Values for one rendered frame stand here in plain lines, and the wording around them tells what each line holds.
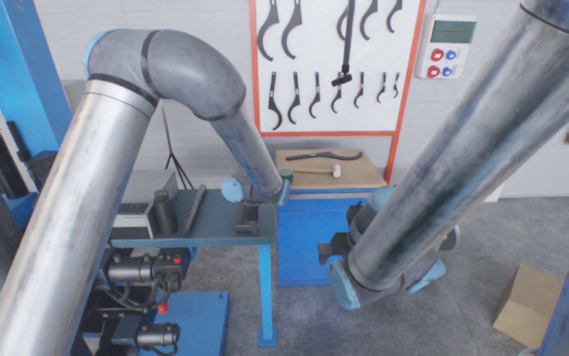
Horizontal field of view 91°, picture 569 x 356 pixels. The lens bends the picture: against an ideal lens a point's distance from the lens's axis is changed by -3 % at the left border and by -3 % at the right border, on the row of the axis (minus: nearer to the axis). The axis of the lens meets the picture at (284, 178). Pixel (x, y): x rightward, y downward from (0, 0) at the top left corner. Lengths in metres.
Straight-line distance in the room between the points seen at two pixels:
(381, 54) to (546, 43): 2.69
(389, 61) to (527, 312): 2.18
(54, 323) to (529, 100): 0.60
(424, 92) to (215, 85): 2.84
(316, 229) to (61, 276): 1.75
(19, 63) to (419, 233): 1.47
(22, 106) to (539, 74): 1.58
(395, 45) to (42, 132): 2.62
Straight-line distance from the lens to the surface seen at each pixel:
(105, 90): 0.55
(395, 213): 0.40
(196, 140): 3.10
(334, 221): 2.08
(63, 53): 3.34
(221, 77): 0.52
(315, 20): 2.78
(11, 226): 1.41
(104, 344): 1.80
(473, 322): 2.67
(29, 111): 1.59
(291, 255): 2.24
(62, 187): 0.53
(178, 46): 0.52
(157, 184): 1.51
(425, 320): 2.52
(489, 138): 0.30
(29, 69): 1.52
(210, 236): 1.32
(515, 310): 2.55
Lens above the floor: 1.90
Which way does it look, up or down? 29 degrees down
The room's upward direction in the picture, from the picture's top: straight up
